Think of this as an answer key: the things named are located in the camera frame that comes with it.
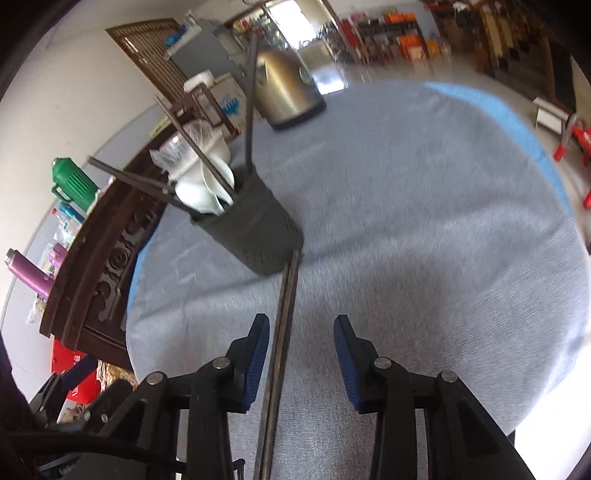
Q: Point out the green thermos jug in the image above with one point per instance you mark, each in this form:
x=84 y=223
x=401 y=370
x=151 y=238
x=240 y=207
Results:
x=76 y=184

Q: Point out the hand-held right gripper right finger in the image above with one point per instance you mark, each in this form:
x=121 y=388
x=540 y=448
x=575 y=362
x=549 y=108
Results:
x=346 y=369

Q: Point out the white ceramic spoon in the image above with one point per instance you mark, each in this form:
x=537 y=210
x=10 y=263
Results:
x=196 y=196
x=219 y=175

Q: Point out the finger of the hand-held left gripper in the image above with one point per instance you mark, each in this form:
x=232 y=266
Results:
x=55 y=387
x=115 y=394

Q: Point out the blue table cover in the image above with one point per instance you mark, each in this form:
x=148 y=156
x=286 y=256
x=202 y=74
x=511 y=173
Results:
x=508 y=115

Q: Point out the dark grey utensil holder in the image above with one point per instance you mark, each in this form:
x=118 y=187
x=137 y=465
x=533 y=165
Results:
x=258 y=230

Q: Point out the brown wooden lattice door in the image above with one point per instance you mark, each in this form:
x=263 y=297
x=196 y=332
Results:
x=147 y=55

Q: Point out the dark wooden furniture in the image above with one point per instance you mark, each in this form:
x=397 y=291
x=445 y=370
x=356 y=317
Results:
x=517 y=46

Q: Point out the pink bottle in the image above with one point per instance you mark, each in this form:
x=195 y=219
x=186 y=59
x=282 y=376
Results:
x=57 y=258

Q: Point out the white box with blue print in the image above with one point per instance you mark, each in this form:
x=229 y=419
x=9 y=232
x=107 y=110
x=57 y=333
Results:
x=228 y=101

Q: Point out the grey metal cabinet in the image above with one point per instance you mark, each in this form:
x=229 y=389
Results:
x=203 y=55

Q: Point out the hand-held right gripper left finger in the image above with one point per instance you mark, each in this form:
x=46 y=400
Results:
x=254 y=369

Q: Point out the white low bench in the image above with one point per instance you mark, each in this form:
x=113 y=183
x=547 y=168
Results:
x=549 y=110

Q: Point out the red and white stool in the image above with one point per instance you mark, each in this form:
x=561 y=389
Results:
x=582 y=136

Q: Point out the shelf with orange boxes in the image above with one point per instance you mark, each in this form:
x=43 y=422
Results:
x=383 y=32

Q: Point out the purple bottle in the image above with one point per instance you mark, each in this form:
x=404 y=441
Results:
x=30 y=272

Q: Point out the white plastic tub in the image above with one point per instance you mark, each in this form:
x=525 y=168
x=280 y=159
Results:
x=218 y=146

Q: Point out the grey tablecloth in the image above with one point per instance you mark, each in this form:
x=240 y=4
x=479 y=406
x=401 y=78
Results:
x=415 y=230

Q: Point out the carved dark wooden cabinet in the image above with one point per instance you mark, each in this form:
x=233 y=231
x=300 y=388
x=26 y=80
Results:
x=101 y=258

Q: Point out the red bag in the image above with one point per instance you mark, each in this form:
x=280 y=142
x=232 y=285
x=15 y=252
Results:
x=62 y=355

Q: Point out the white round container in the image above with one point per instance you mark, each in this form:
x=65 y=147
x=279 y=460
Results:
x=199 y=81

